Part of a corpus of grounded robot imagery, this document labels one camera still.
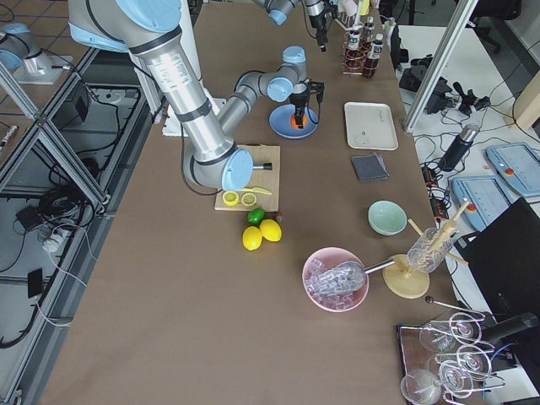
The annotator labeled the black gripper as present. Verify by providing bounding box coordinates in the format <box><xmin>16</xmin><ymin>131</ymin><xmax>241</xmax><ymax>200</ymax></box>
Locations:
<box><xmin>289</xmin><ymin>84</ymin><xmax>309</xmax><ymax>129</ymax></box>
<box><xmin>305</xmin><ymin>0</ymin><xmax>327</xmax><ymax>52</ymax></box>

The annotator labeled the orange mandarin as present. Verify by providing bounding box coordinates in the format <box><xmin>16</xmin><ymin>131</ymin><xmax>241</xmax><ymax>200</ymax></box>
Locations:
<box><xmin>290</xmin><ymin>115</ymin><xmax>308</xmax><ymax>130</ymax></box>

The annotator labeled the blue plate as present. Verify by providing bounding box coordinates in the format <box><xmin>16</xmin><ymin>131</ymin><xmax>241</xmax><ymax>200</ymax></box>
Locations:
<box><xmin>269</xmin><ymin>104</ymin><xmax>318</xmax><ymax>139</ymax></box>

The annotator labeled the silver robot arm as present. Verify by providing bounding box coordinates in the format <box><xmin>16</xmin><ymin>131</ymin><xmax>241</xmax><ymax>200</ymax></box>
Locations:
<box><xmin>254</xmin><ymin>0</ymin><xmax>337</xmax><ymax>52</ymax></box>
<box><xmin>68</xmin><ymin>1</ymin><xmax>307</xmax><ymax>191</ymax></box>

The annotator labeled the tea bottle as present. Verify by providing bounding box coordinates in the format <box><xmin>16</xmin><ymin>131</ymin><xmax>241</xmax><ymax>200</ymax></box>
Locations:
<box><xmin>363</xmin><ymin>34</ymin><xmax>383</xmax><ymax>78</ymax></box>
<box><xmin>344</xmin><ymin>25</ymin><xmax>361</xmax><ymax>71</ymax></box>
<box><xmin>363</xmin><ymin>16</ymin><xmax>375</xmax><ymax>43</ymax></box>

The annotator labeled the steel muddler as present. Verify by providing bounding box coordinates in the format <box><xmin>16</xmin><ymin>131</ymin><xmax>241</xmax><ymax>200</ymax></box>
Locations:
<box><xmin>253</xmin><ymin>162</ymin><xmax>273</xmax><ymax>170</ymax></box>

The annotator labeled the wooden cutting board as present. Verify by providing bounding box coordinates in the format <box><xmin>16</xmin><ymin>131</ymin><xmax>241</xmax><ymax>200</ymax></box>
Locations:
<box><xmin>214</xmin><ymin>145</ymin><xmax>281</xmax><ymax>212</ymax></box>

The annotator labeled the cream rabbit tray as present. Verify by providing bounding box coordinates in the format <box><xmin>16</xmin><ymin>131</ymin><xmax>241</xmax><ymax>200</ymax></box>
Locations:
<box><xmin>344</xmin><ymin>101</ymin><xmax>398</xmax><ymax>151</ymax></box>

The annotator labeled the yellow plastic knife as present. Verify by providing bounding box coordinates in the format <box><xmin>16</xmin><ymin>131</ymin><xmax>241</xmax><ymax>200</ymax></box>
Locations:
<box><xmin>249</xmin><ymin>186</ymin><xmax>273</xmax><ymax>196</ymax></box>

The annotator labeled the grey cloth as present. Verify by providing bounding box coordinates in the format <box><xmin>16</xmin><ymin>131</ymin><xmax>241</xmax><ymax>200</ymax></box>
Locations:
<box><xmin>351</xmin><ymin>154</ymin><xmax>389</xmax><ymax>182</ymax></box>

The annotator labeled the lemon slice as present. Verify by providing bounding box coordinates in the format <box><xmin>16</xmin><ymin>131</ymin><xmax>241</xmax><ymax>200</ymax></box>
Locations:
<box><xmin>240</xmin><ymin>192</ymin><xmax>257</xmax><ymax>208</ymax></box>

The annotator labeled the lemon half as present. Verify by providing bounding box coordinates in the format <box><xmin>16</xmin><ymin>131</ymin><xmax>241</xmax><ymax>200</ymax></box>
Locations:
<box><xmin>222</xmin><ymin>191</ymin><xmax>240</xmax><ymax>207</ymax></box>

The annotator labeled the green lime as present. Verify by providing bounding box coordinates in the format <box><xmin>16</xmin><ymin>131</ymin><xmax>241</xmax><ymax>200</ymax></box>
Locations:
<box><xmin>247</xmin><ymin>208</ymin><xmax>266</xmax><ymax>226</ymax></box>

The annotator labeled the green bowl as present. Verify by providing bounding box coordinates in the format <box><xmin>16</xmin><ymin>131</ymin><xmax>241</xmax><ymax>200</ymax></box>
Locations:
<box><xmin>368</xmin><ymin>200</ymin><xmax>408</xmax><ymax>236</ymax></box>

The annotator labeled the pink bowl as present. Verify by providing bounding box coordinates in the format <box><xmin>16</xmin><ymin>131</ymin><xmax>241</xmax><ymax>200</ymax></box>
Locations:
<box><xmin>302</xmin><ymin>247</ymin><xmax>370</xmax><ymax>312</ymax></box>

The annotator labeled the black thermos bottle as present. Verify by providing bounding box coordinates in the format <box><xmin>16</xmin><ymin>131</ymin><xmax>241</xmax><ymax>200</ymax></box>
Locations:
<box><xmin>438</xmin><ymin>123</ymin><xmax>480</xmax><ymax>172</ymax></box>

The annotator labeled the metal ice scoop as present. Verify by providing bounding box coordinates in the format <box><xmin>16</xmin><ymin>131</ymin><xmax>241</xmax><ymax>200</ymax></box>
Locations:
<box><xmin>316</xmin><ymin>259</ymin><xmax>396</xmax><ymax>295</ymax></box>

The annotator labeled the clear glass mug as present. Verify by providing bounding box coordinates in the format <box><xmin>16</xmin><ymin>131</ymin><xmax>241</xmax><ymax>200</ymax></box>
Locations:
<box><xmin>407</xmin><ymin>228</ymin><xmax>452</xmax><ymax>273</ymax></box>

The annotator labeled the teach pendant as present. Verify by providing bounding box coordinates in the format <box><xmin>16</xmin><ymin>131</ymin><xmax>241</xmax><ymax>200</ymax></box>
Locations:
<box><xmin>451</xmin><ymin>175</ymin><xmax>514</xmax><ymax>231</ymax></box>
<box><xmin>485</xmin><ymin>142</ymin><xmax>539</xmax><ymax>197</ymax></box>

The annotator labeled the cocktail glass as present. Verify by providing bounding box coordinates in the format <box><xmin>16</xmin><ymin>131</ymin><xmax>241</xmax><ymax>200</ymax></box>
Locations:
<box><xmin>435</xmin><ymin>345</ymin><xmax>492</xmax><ymax>398</ymax></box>
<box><xmin>448</xmin><ymin>312</ymin><xmax>482</xmax><ymax>344</ymax></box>
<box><xmin>400</xmin><ymin>369</ymin><xmax>442</xmax><ymax>405</ymax></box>
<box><xmin>419</xmin><ymin>321</ymin><xmax>456</xmax><ymax>353</ymax></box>

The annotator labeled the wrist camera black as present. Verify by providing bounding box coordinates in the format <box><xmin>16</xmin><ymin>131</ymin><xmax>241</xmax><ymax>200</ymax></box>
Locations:
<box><xmin>307</xmin><ymin>80</ymin><xmax>325</xmax><ymax>104</ymax></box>

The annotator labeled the copper wire bottle rack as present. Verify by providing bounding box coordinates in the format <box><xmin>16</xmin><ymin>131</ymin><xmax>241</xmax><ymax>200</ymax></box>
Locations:
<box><xmin>342</xmin><ymin>23</ymin><xmax>383</xmax><ymax>78</ymax></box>

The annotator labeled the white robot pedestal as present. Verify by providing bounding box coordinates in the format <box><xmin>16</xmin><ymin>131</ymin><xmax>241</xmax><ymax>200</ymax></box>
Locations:
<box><xmin>162</xmin><ymin>0</ymin><xmax>226</xmax><ymax>137</ymax></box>

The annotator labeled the aluminium frame post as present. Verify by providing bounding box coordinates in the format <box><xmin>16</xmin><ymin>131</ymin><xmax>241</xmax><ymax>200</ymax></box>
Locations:
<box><xmin>403</xmin><ymin>0</ymin><xmax>478</xmax><ymax>133</ymax></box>

